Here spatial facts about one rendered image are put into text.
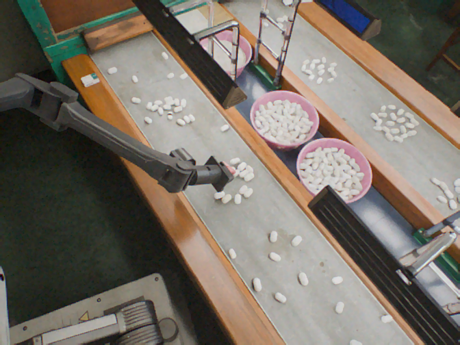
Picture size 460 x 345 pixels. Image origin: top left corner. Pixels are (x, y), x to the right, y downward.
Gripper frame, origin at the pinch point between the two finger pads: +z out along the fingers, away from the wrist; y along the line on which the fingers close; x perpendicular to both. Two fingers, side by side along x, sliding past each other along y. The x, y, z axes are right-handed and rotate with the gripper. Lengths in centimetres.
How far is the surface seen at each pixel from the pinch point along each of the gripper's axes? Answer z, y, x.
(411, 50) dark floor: 220, 56, -70
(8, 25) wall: -12, 166, 53
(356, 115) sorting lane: 53, 0, -31
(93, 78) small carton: -15, 67, 16
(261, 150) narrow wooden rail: 16.3, 5.2, -5.3
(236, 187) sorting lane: 5.9, -1.6, 6.2
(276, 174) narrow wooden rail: 15.4, -5.9, -4.5
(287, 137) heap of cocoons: 28.7, 5.9, -11.3
